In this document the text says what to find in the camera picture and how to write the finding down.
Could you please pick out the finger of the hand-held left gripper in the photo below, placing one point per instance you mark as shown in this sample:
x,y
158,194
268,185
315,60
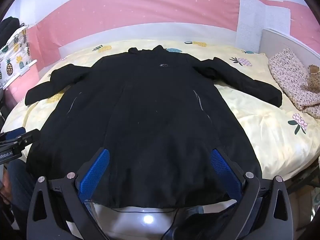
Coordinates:
x,y
28,138
13,133

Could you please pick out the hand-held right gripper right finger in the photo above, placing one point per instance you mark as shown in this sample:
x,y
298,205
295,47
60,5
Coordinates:
x,y
223,172

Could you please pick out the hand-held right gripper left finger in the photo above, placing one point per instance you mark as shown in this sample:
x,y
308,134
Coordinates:
x,y
96,170

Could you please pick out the black coat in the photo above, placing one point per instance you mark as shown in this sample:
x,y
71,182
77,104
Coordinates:
x,y
150,105

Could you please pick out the person's leg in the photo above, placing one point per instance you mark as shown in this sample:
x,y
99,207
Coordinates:
x,y
21,187

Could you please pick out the yellow pineapple print bed sheet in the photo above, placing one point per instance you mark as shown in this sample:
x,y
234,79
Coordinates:
x,y
262,135

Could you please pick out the white pineapple print cloth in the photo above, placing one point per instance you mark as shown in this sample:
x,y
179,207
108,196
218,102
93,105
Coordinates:
x,y
12,57

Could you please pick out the dark cloth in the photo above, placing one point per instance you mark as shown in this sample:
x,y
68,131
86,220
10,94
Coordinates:
x,y
8,30

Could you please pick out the floral print pillow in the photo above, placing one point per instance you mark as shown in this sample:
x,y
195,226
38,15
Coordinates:
x,y
290,80

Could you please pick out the beige fabric object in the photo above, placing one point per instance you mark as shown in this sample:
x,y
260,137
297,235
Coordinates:
x,y
313,76

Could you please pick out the white headboard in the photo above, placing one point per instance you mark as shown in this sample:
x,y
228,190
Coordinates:
x,y
280,40

